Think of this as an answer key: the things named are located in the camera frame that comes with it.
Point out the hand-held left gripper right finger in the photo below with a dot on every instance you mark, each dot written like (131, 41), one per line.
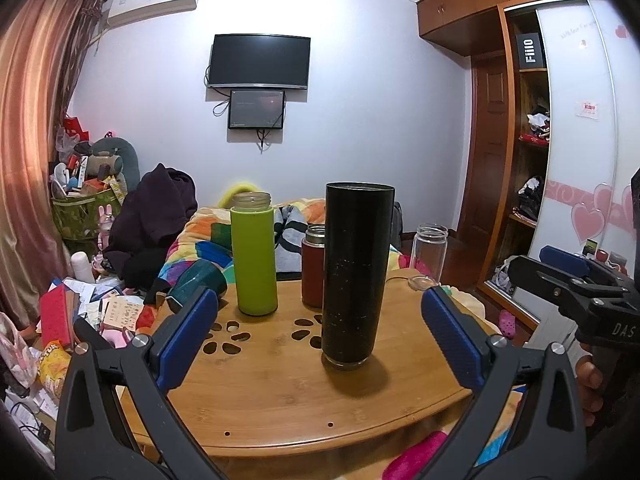
(450, 345)

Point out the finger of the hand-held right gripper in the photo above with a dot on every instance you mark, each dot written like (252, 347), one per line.
(565, 260)
(550, 282)

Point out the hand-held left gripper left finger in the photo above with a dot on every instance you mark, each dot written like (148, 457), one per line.
(186, 342)

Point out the tall black cup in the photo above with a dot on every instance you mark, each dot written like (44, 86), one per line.
(357, 270)

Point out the dark teal cup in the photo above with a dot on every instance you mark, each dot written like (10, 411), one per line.
(200, 272)

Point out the clear glass cup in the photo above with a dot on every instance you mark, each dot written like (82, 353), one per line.
(428, 255)

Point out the red-brown thermos cup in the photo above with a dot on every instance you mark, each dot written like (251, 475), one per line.
(312, 275)

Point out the person's right hand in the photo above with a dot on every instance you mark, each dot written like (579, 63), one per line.
(589, 376)

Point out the pink slipper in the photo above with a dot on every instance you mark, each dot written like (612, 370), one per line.
(507, 324)

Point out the clear glass lid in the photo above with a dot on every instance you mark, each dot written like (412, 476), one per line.
(420, 283)

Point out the black shiny bag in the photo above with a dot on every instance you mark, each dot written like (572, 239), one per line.
(531, 197)

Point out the green bottle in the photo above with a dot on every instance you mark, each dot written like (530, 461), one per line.
(255, 260)

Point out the round wooden table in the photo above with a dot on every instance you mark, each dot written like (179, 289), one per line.
(280, 395)

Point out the pink cloth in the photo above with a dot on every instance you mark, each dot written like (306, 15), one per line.
(415, 455)

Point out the white bottle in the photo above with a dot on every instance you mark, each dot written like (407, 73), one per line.
(82, 267)

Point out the brown wooden door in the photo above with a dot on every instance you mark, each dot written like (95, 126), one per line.
(482, 160)

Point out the dark clothing pile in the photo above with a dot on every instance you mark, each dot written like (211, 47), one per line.
(150, 215)

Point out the yellow snack bag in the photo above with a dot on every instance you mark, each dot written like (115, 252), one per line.
(54, 367)

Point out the red book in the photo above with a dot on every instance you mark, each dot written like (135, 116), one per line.
(54, 317)

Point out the wooden wardrobe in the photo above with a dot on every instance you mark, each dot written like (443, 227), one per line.
(565, 125)

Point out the pink bunny toy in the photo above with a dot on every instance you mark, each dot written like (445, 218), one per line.
(106, 225)

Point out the grey striped cloth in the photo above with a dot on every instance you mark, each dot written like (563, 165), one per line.
(291, 240)

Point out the red and white sticker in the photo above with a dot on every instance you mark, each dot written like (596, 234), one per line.
(590, 110)

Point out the yellow-green plush item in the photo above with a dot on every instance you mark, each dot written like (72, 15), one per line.
(235, 187)

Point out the green storage basket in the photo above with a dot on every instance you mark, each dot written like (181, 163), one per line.
(75, 217)

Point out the pink plastic bag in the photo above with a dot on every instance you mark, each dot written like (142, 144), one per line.
(15, 355)

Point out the grey plush toy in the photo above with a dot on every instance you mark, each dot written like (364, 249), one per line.
(117, 152)

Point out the black box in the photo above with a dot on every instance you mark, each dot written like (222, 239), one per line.
(528, 51)

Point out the red bag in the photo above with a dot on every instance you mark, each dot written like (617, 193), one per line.
(76, 129)

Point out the pink-brown curtain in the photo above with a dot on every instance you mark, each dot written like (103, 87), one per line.
(35, 150)

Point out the white air conditioner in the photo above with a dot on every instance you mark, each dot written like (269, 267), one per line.
(150, 2)

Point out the small wall monitor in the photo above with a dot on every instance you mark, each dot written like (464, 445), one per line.
(256, 109)

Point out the wall television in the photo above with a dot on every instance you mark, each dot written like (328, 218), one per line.
(258, 61)

